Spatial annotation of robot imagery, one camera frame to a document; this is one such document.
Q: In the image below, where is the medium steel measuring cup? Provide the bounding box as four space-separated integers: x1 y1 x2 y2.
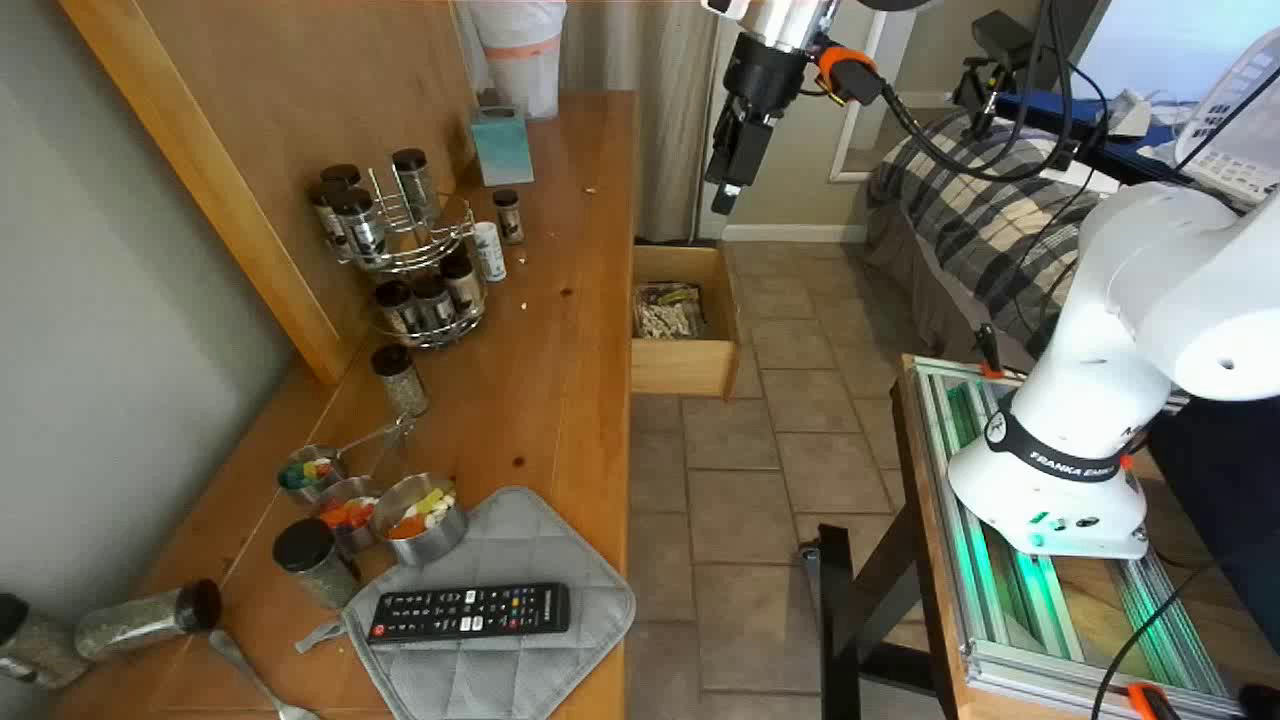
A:
315 492 393 555

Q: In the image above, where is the small white bottle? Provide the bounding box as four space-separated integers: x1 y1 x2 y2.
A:
469 216 511 290

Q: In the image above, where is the wooden backboard panel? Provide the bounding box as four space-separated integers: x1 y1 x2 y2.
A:
54 0 484 390

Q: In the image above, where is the black stand leg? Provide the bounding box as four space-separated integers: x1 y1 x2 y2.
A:
806 511 957 720

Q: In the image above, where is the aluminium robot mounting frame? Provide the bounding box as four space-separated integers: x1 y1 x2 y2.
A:
892 354 1252 720

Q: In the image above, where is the open wooden drawer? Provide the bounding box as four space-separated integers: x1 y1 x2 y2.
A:
626 235 744 402

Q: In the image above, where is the black lid spice jar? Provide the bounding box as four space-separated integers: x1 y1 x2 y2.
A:
372 278 418 344
388 143 440 223
332 183 393 270
312 162 369 254
434 249 486 325
403 270 456 337

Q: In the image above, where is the wire spice rack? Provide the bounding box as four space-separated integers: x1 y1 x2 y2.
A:
312 166 493 354

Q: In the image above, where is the grey curtain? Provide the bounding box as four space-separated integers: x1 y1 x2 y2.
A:
554 0 739 249

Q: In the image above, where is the small cup with candies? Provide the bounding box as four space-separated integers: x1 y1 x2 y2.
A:
273 443 350 507

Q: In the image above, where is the teal tissue box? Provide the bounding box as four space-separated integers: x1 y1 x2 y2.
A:
462 90 541 191

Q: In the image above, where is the black camera on stand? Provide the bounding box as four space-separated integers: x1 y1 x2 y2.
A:
949 0 1116 138

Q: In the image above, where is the plaid bed blanket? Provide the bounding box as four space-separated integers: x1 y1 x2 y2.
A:
858 114 1134 377

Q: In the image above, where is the black remote control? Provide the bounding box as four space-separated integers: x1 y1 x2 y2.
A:
363 582 575 651

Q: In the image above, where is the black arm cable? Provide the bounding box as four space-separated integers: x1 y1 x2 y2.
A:
837 52 1116 191

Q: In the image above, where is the wide glass jar black lid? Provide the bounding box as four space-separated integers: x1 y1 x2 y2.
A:
269 516 363 611

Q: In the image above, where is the white plastic basket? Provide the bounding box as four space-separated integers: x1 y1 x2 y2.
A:
1166 30 1280 203

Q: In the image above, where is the wooden dresser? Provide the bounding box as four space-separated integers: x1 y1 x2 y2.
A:
51 90 638 720

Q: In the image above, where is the grey quilted pot holder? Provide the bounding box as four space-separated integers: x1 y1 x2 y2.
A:
334 482 638 720

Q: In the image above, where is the dark capped glass jar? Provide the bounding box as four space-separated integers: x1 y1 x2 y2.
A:
0 587 89 691

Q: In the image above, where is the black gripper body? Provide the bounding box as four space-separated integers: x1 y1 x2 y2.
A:
725 31 813 138

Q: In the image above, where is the bright monitor screen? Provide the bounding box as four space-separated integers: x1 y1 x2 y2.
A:
1073 0 1280 114

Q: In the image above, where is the small dark spice jar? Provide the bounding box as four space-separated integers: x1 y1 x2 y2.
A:
486 188 528 249

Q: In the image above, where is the orange wrist cable strap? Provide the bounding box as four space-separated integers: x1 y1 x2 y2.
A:
813 43 889 107

